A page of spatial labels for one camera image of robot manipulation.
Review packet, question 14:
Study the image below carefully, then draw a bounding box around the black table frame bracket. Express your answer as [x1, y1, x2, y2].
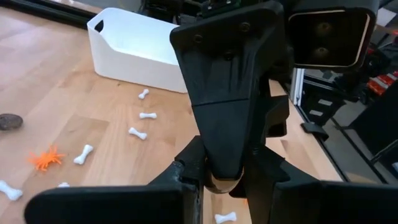
[300, 121, 330, 141]

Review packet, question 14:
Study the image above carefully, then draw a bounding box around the orange plastic toy spider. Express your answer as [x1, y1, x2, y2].
[27, 145, 67, 172]

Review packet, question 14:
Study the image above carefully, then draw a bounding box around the black table frame rail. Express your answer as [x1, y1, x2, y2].
[0, 0, 105, 31]
[287, 77, 351, 183]

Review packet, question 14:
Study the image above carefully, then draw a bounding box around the dark brown plastic toy bug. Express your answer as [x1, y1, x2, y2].
[0, 113, 24, 131]

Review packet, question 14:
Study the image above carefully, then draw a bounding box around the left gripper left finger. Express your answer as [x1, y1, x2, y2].
[24, 136, 206, 224]

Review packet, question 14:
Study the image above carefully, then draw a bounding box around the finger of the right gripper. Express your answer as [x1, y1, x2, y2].
[260, 81, 290, 147]
[169, 1, 286, 182]

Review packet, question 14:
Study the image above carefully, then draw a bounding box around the white plastic bin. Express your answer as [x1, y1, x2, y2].
[86, 7, 189, 94]

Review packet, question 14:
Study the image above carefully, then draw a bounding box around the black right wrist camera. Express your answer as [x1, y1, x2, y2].
[285, 0, 381, 72]

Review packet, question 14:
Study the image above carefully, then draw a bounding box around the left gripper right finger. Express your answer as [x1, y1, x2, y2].
[231, 148, 398, 224]

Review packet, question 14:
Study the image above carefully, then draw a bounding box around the red and white box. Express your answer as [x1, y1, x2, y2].
[366, 70, 398, 96]

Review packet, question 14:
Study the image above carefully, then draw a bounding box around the silver aluminium post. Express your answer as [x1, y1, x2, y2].
[290, 68, 306, 106]

